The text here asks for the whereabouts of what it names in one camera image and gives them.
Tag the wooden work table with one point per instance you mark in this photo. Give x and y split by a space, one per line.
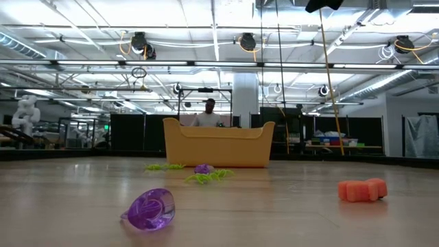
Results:
343 147

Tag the blue storage box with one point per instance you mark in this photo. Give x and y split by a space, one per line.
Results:
329 139

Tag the white square building column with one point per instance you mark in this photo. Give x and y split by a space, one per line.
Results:
245 99

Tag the black cabinet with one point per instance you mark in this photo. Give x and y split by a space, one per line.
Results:
274 130

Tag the neon green plastic spider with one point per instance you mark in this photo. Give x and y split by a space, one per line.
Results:
154 167
175 167
202 178
224 172

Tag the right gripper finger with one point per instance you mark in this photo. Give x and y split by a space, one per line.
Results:
322 4

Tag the black gantry frame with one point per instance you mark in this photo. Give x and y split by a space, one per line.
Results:
205 90

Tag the person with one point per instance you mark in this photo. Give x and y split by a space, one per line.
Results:
206 120

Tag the yellow plastic bin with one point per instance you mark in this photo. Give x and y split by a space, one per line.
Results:
219 151

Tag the translucent purple witch hat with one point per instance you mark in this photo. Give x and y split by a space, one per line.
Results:
203 169
151 209

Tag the white hanging cloth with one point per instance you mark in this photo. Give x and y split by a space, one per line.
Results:
420 135

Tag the white humanoid robot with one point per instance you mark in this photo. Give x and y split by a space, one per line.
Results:
25 116

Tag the orange foam pumpkin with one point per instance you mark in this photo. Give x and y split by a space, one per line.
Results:
360 191

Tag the black partition panel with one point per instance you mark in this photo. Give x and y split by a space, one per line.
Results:
363 128
127 133

